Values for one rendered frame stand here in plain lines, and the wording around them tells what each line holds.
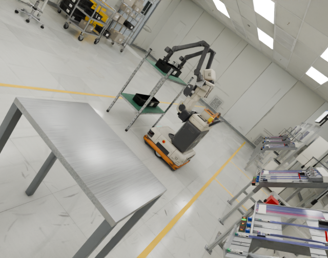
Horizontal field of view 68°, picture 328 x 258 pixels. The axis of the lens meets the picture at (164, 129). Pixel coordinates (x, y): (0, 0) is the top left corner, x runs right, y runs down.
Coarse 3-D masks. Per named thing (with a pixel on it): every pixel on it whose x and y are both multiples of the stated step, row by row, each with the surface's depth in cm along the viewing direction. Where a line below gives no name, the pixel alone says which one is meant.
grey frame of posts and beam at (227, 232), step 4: (248, 212) 232; (252, 212) 230; (244, 216) 233; (248, 216) 232; (240, 220) 235; (236, 224) 238; (228, 228) 243; (232, 228) 240; (224, 232) 242; (228, 232) 242; (220, 236) 244; (224, 236) 242; (216, 240) 246; (220, 240) 244; (212, 244) 248; (216, 244) 246; (208, 248) 250; (212, 248) 248
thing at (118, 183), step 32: (0, 128) 112; (64, 128) 111; (96, 128) 130; (64, 160) 96; (96, 160) 108; (128, 160) 125; (32, 192) 168; (96, 192) 92; (128, 192) 104; (160, 192) 121; (128, 224) 134; (96, 256) 144
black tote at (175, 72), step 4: (160, 60) 337; (156, 64) 340; (160, 64) 337; (164, 64) 335; (168, 64) 370; (172, 64) 381; (160, 68) 338; (164, 68) 335; (168, 68) 339; (176, 68) 388; (164, 72) 338; (172, 72) 359; (176, 72) 370; (180, 72) 381; (176, 76) 381
